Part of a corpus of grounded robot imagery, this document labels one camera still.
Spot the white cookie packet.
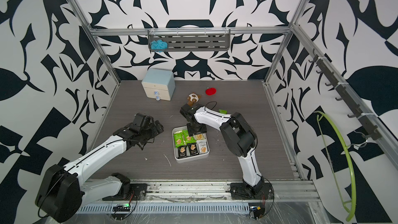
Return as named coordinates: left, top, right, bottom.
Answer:
left=194, top=134, right=206, bottom=141
left=197, top=140, right=208, bottom=154

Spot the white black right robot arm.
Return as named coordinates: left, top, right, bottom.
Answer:
left=180, top=104, right=264, bottom=194

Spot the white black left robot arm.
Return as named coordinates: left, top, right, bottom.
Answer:
left=35, top=113, right=164, bottom=223

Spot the white storage box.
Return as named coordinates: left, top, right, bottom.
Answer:
left=172, top=127, right=210, bottom=163

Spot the black cookie packet middle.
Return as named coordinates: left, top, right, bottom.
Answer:
left=187, top=143, right=199, bottom=156

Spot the black cookie packet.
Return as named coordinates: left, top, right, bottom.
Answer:
left=177, top=145, right=187, bottom=159
left=187, top=143, right=199, bottom=156

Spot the brown white plush toy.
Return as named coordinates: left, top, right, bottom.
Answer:
left=187, top=93, right=202, bottom=106

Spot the black cookie packet left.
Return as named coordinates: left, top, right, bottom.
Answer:
left=177, top=145, right=187, bottom=159

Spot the red plush heart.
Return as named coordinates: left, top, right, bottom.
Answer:
left=205, top=88, right=217, bottom=96

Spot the light blue drawer cabinet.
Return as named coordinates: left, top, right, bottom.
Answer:
left=142, top=68, right=176, bottom=101

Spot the blue crochet item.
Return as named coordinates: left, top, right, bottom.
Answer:
left=150, top=39, right=169, bottom=52

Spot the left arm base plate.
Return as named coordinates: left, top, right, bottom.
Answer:
left=102, top=183, right=148, bottom=201

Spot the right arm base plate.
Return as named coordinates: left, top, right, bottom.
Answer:
left=230, top=181, right=274, bottom=200

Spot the grey wall rack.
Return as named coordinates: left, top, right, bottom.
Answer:
left=147, top=28, right=231, bottom=52

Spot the black hook rail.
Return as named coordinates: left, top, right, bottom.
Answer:
left=311, top=54, right=382, bottom=141

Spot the green hose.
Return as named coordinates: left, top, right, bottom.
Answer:
left=313, top=110, right=357, bottom=222

